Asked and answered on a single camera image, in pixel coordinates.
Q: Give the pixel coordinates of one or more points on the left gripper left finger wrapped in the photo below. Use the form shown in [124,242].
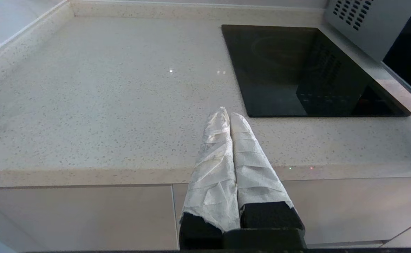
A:
[212,175]

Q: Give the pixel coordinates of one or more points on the left gripper right finger wrapped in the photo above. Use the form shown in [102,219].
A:
[258,182]

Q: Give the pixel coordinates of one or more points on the silver black microwave oven body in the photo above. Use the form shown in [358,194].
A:
[363,28]

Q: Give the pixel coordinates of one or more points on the beige cabinet front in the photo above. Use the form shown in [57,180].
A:
[349,207]
[86,219]

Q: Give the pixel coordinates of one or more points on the black glass induction cooktop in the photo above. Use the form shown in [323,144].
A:
[297,73]

